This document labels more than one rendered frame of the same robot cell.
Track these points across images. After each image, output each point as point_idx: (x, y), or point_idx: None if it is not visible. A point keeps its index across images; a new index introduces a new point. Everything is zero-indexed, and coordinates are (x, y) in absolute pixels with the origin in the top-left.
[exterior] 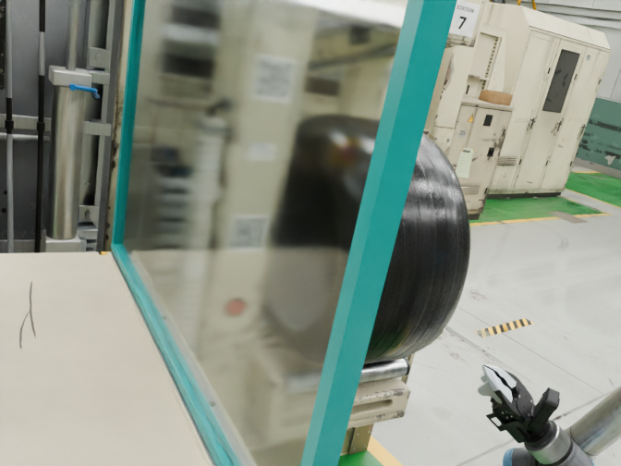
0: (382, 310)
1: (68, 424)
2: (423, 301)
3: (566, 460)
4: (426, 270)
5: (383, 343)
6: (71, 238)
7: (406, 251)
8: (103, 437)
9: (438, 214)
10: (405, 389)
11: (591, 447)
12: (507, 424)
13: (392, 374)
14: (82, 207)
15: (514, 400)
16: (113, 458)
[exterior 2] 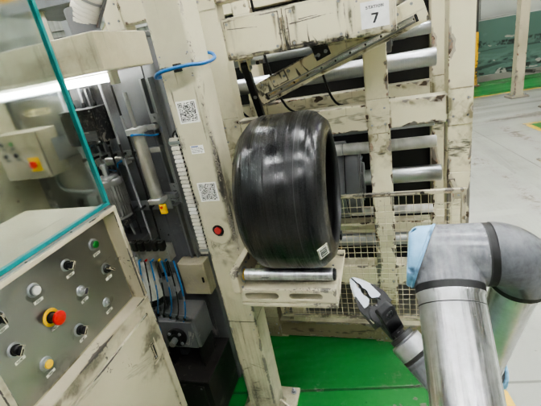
0: (249, 234)
1: None
2: (276, 229)
3: (413, 364)
4: (270, 209)
5: (268, 254)
6: (157, 198)
7: (251, 198)
8: None
9: (277, 173)
10: (331, 289)
11: None
12: (373, 325)
13: (320, 278)
14: (170, 184)
15: (369, 307)
16: None
